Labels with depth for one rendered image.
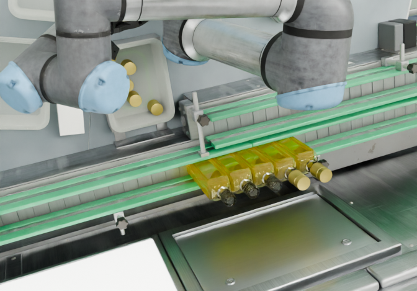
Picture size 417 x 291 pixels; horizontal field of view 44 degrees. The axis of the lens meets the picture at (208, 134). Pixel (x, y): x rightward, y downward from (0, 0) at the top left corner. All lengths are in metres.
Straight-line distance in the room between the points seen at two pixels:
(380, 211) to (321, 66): 0.63
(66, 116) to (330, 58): 0.74
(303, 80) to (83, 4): 0.38
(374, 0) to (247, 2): 0.94
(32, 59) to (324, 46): 0.45
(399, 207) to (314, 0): 0.74
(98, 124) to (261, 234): 0.53
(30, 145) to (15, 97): 0.64
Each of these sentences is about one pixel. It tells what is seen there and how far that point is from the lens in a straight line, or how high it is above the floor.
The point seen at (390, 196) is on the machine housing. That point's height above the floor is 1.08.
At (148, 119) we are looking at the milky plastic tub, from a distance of 1.37.
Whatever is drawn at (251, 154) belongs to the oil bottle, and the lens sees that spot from 1.30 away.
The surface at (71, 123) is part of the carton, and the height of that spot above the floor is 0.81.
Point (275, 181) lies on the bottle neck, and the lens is 1.18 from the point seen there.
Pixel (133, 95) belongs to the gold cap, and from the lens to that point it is 1.36.
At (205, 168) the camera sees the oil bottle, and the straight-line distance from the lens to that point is 1.26.
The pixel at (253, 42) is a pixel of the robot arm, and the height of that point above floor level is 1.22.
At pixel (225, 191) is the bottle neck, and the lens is 1.17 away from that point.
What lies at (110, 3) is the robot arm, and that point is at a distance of 0.72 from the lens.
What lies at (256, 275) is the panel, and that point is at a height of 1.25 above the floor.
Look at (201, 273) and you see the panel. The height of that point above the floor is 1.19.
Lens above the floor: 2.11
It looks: 64 degrees down
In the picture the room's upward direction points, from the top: 132 degrees clockwise
